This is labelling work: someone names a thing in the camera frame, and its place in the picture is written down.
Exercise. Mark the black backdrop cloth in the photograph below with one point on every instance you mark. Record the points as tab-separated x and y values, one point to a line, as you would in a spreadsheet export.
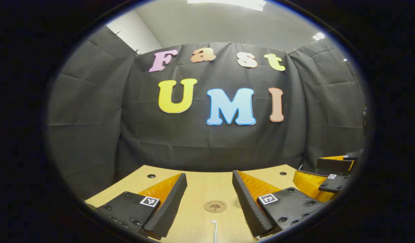
207	145

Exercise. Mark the white toothbrush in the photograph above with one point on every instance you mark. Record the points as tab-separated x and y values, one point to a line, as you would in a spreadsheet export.
214	231

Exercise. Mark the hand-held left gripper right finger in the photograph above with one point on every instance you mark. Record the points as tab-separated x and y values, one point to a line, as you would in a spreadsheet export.
248	206

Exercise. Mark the round cork coaster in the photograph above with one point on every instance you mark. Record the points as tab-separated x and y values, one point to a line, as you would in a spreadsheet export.
215	206

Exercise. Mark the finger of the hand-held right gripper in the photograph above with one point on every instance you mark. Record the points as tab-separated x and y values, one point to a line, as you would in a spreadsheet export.
307	184
332	164

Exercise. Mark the light wooden desktop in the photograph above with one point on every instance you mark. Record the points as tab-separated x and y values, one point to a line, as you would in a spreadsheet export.
207	185

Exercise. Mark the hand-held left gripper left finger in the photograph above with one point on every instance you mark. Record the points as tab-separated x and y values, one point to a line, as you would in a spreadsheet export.
168	209

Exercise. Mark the ceiling light panel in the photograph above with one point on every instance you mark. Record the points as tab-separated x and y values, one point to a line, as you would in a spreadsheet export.
227	3

